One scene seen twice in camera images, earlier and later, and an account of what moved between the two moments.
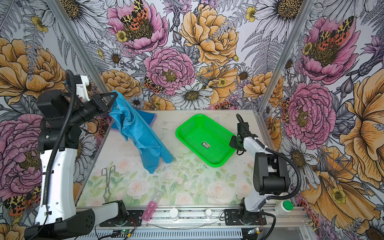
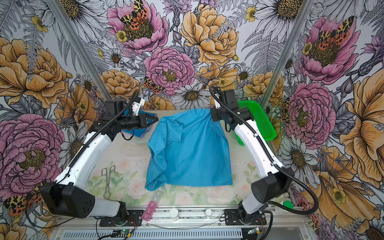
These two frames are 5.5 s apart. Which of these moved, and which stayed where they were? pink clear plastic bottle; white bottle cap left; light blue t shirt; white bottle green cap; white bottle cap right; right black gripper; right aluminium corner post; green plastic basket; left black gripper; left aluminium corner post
Moved: left black gripper; light blue t shirt; right black gripper; green plastic basket
Stayed: white bottle cap right; white bottle cap left; pink clear plastic bottle; white bottle green cap; right aluminium corner post; left aluminium corner post
